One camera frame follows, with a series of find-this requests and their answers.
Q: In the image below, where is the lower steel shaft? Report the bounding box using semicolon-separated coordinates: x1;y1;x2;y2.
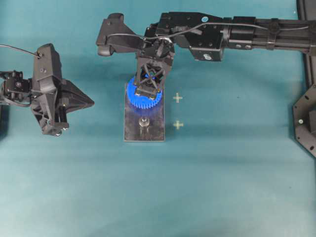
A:
139;117;150;127

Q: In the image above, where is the grey metal base plate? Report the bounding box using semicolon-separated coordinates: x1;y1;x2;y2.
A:
123;90;165;142

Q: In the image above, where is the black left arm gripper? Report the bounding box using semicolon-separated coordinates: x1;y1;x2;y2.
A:
31;79;94;137

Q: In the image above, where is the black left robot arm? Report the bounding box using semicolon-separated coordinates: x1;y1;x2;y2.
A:
0;71;94;136

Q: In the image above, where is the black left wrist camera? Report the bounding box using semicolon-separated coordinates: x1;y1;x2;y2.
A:
32;43;62;93

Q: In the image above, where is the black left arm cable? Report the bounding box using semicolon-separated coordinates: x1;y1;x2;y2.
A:
0;44;41;59

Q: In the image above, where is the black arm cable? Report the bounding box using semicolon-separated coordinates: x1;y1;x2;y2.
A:
106;21;316;43
0;44;41;59

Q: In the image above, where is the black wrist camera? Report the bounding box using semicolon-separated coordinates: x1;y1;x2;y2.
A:
96;13;143;57
32;43;62;93

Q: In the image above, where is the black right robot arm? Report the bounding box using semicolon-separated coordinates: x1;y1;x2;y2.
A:
133;12;316;100

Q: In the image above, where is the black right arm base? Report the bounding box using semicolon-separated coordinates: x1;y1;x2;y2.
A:
292;0;316;158

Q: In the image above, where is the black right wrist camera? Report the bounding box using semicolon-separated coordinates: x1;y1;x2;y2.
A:
96;13;143;57

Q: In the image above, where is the large blue plastic gear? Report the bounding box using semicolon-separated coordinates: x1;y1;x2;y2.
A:
126;76;162;109

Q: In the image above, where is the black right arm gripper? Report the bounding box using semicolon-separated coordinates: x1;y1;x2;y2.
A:
134;23;175;97

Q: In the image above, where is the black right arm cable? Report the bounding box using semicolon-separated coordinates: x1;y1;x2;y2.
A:
106;21;316;43

